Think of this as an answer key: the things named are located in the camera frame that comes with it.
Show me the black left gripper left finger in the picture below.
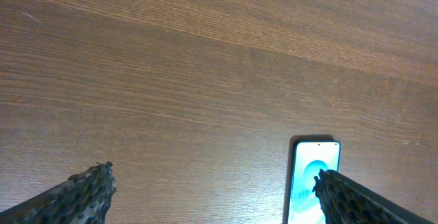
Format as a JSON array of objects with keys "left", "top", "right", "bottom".
[{"left": 1, "top": 162, "right": 116, "bottom": 224}]

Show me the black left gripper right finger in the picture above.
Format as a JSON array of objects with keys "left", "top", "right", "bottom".
[{"left": 313, "top": 169, "right": 433, "bottom": 224}]

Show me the blue Galaxy smartphone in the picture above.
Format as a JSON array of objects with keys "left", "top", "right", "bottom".
[{"left": 285, "top": 139, "right": 342, "bottom": 224}]

